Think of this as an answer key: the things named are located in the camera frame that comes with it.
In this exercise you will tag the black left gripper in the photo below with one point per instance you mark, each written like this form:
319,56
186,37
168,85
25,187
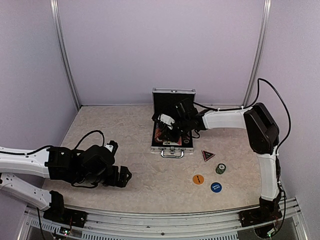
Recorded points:
122,181

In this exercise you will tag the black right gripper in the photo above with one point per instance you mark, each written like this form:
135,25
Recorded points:
165,131

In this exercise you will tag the aluminium poker set case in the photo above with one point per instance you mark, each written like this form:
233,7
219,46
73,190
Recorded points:
170,102

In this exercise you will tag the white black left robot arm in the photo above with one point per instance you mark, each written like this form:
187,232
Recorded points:
80,168

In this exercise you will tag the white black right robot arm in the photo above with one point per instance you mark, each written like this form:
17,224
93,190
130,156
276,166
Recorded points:
263,135

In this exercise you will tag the red playing card deck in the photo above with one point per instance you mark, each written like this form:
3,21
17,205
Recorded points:
172,143

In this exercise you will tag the right chip row in case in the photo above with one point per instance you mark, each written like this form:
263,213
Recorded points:
186,138

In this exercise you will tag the black red triangular dealer button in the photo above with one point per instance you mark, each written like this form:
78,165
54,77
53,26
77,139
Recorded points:
207,155

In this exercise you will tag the orange big blind button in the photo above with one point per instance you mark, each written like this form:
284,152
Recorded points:
198,179

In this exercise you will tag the green poker chip stack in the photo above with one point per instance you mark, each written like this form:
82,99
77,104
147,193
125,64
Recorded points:
220,169

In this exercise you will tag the blue small blind button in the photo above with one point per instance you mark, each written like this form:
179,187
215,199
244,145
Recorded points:
216,187

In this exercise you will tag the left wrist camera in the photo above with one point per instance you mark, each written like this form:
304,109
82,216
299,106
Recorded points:
112,146

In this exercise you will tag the front aluminium rail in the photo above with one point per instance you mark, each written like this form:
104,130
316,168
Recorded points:
212,225

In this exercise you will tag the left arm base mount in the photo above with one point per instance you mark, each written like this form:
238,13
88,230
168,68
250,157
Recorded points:
66,216

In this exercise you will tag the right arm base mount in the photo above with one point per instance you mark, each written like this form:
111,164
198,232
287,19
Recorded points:
250,217

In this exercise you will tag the right aluminium frame post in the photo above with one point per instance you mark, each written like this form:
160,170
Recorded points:
259,51

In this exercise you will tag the aluminium frame post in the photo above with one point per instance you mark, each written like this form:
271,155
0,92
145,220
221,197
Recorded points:
54,5
259,51

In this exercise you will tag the left aluminium frame post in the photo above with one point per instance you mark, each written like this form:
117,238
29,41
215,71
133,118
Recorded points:
54,5

